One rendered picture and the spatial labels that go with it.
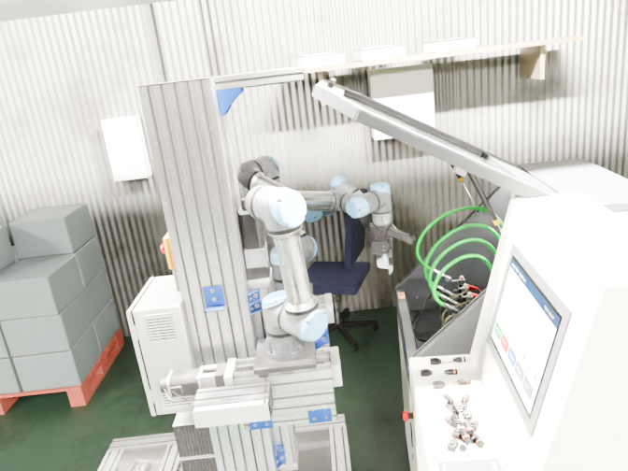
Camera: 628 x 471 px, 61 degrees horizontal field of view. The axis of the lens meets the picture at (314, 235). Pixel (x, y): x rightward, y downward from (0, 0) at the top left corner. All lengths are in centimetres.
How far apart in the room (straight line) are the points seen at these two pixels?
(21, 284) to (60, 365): 61
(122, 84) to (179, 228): 239
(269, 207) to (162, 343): 79
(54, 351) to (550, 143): 387
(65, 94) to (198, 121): 259
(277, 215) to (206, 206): 43
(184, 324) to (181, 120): 77
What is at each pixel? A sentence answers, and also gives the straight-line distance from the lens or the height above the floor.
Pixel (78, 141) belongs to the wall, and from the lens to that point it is 444.
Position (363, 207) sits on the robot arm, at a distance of 191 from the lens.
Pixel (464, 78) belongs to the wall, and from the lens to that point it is 425.
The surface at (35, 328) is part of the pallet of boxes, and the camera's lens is 393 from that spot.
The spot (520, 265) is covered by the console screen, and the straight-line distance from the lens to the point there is 166.
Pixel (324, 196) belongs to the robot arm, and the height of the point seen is 157.
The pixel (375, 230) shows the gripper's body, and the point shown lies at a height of 141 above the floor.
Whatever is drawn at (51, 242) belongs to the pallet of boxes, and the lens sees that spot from 412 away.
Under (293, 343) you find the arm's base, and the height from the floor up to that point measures 109.
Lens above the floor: 205
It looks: 18 degrees down
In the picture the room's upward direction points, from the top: 7 degrees counter-clockwise
